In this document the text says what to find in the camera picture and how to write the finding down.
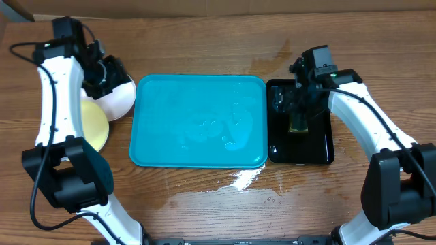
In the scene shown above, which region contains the green yellow sponge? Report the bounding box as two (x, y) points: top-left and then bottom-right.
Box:
(288, 113), (309, 133)

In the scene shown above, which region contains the white plate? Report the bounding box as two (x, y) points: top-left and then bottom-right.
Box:
(81, 75), (136, 121)

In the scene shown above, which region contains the black plastic tray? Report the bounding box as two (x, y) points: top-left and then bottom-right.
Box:
(266, 79), (334, 165)

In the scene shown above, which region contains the teal plastic tray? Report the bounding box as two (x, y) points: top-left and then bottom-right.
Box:
(129, 74), (268, 169)

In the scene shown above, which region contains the yellow-green plate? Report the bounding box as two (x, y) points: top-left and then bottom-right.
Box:
(81, 100), (109, 152)

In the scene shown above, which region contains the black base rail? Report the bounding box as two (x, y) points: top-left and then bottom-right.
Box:
(149, 235), (337, 245)

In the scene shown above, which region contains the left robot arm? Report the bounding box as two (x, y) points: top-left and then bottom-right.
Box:
(22, 16), (148, 244)

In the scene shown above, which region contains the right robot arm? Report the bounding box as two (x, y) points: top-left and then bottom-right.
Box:
(266, 46), (435, 245)

